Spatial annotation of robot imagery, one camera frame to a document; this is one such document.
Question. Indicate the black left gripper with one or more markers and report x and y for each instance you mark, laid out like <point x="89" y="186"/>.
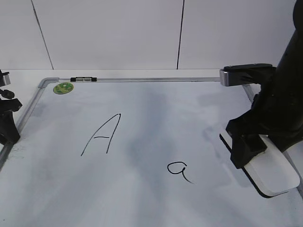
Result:
<point x="8" y="130"/>

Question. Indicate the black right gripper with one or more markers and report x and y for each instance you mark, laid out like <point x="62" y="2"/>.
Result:
<point x="277" y="111"/>

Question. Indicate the white eraser with black felt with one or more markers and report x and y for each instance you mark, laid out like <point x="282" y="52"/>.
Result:
<point x="269" y="173"/>

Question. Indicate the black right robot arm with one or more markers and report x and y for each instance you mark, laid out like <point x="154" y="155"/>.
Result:
<point x="293" y="55"/>

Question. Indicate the green round magnet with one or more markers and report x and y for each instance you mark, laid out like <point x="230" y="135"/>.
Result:
<point x="63" y="88"/>

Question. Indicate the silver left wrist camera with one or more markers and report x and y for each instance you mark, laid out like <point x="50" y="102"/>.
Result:
<point x="4" y="78"/>

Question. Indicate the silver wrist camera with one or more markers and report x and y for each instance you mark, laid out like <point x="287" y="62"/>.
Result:
<point x="4" y="78"/>
<point x="257" y="73"/>

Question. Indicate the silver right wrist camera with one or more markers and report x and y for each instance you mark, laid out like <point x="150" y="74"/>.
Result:
<point x="257" y="73"/>

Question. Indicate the white whiteboard with grey frame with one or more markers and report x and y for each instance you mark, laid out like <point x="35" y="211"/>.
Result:
<point x="134" y="154"/>

